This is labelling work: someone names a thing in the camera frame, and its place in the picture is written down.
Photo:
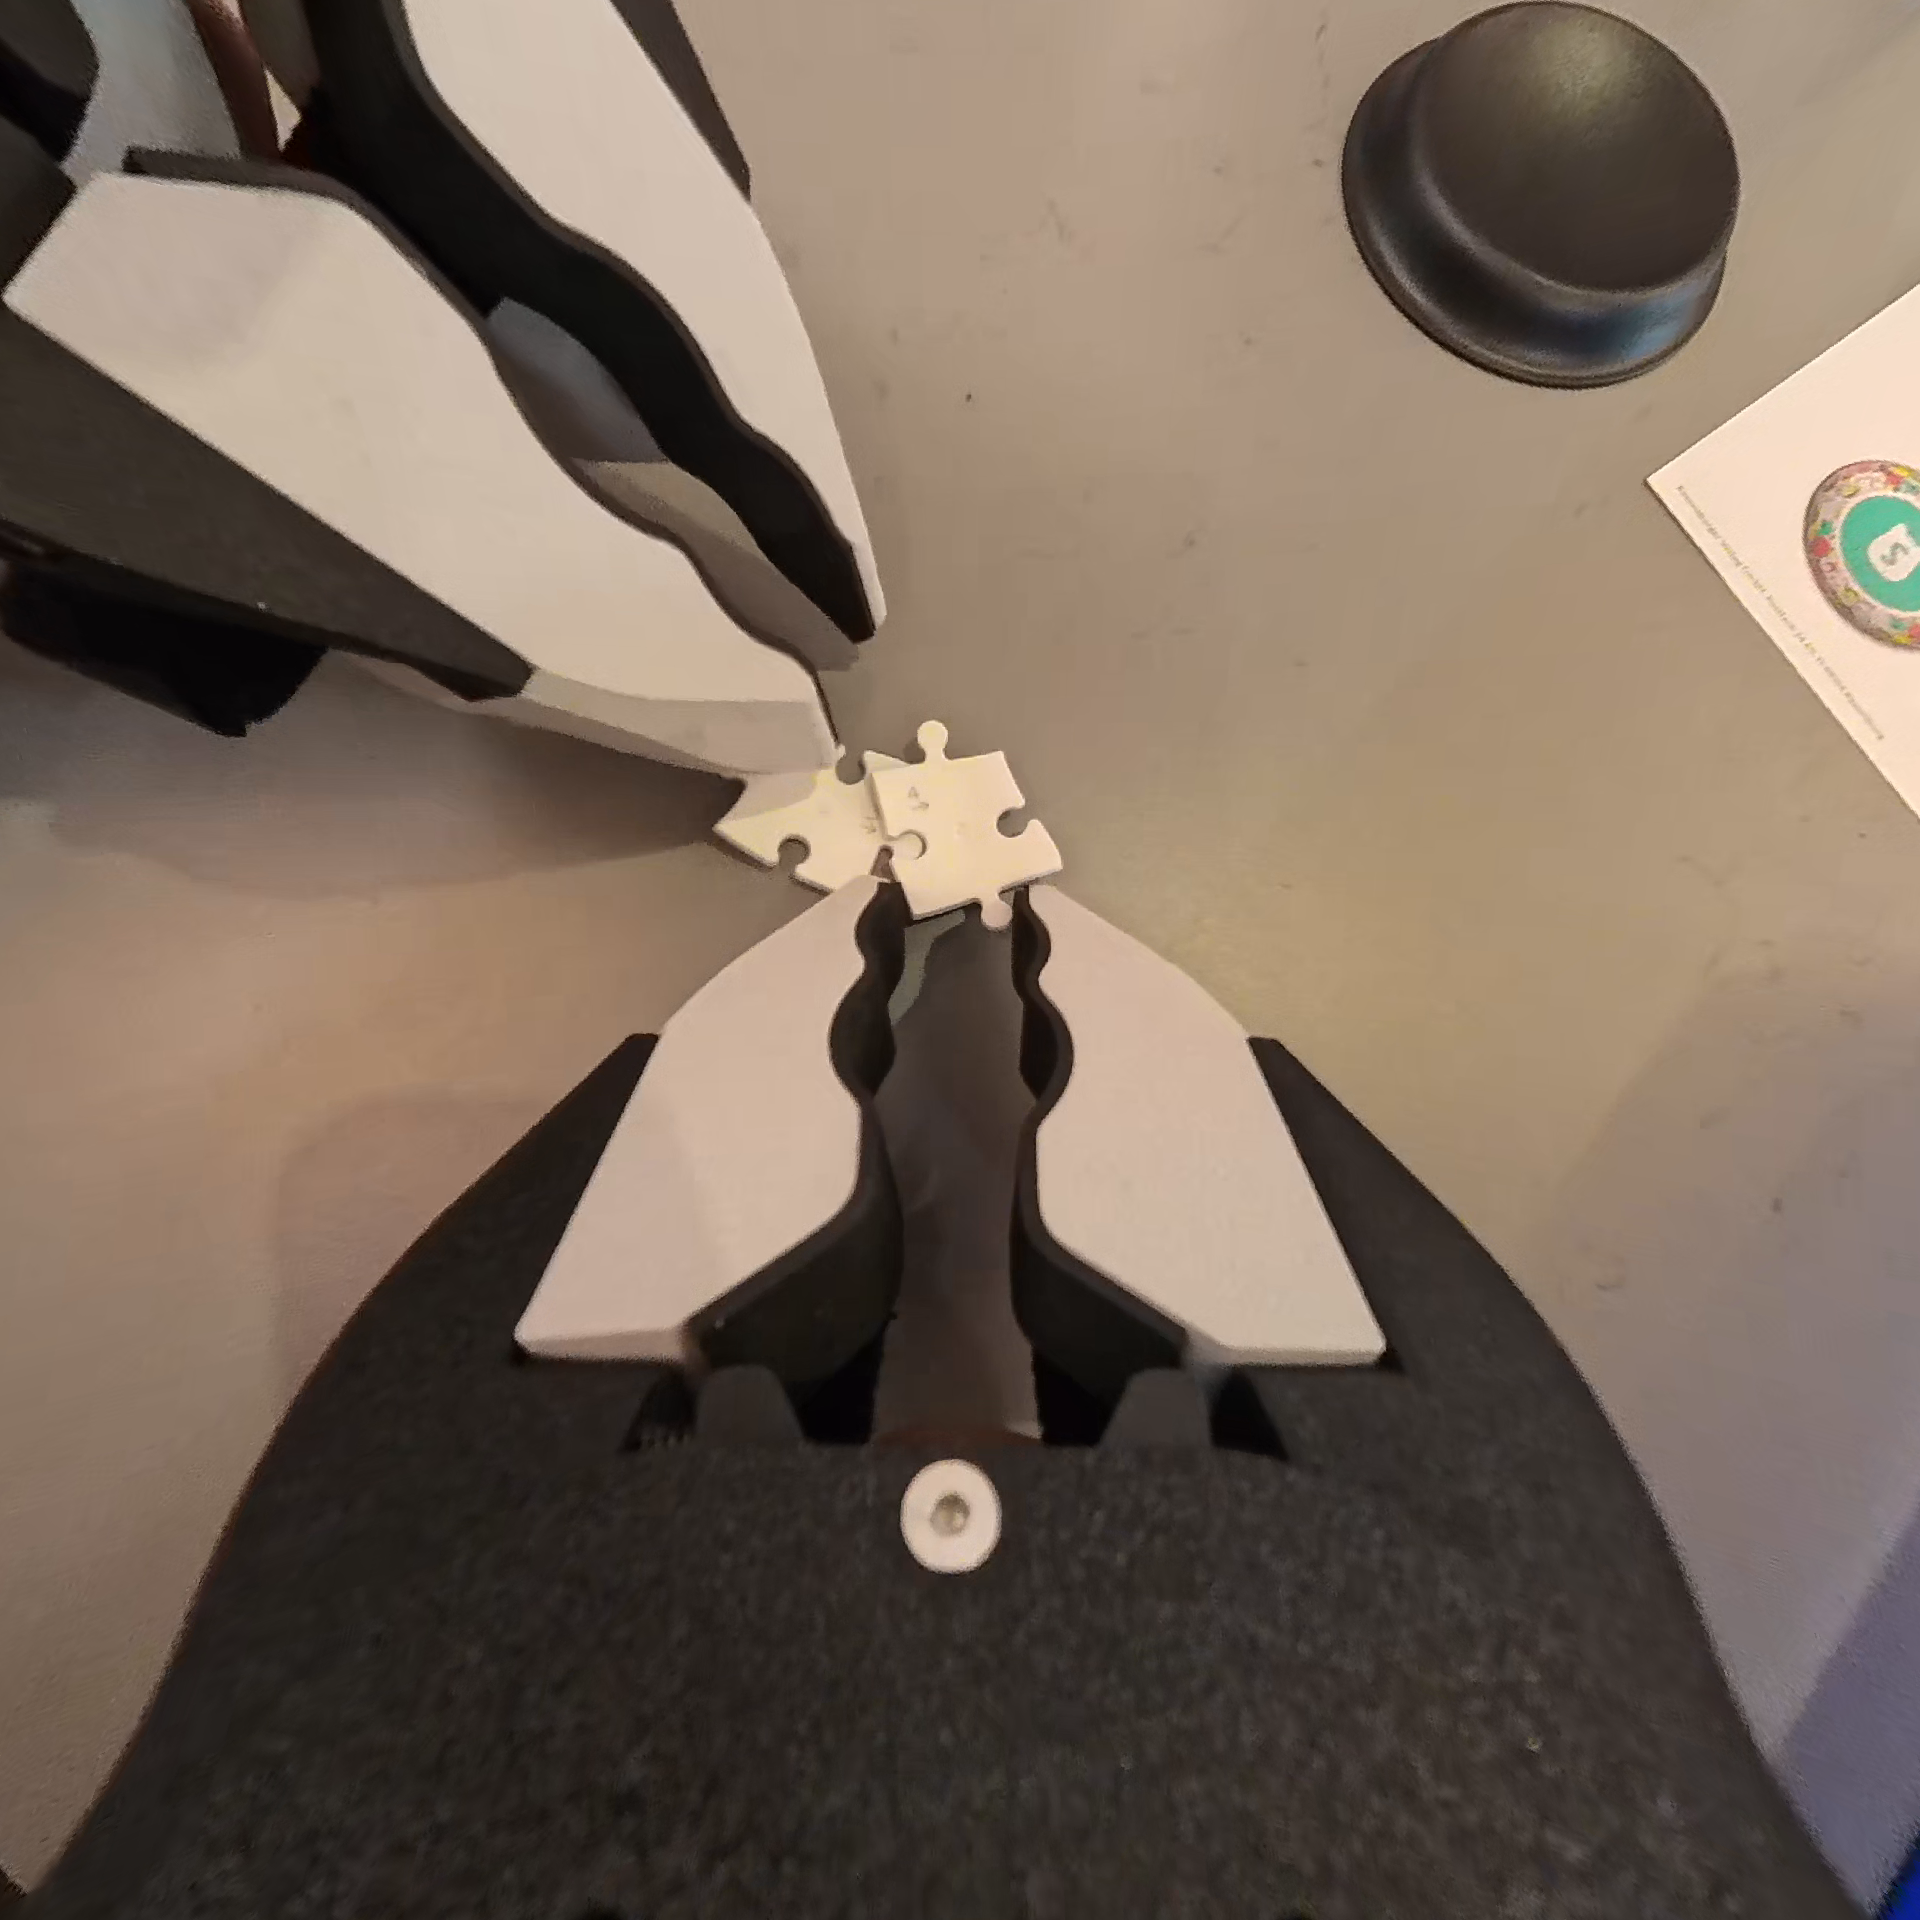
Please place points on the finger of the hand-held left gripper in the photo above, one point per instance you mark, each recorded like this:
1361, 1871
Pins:
646, 165
302, 375

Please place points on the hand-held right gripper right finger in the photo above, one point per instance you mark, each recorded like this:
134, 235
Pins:
1184, 1183

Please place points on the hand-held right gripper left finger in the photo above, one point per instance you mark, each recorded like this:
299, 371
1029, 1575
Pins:
704, 1183

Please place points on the white puzzle piece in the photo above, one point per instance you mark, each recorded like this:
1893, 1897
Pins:
960, 831
795, 824

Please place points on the white printed instruction leaflet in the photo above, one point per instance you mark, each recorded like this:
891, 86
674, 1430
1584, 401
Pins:
1755, 629

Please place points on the black round stand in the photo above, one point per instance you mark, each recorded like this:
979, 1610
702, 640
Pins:
1530, 179

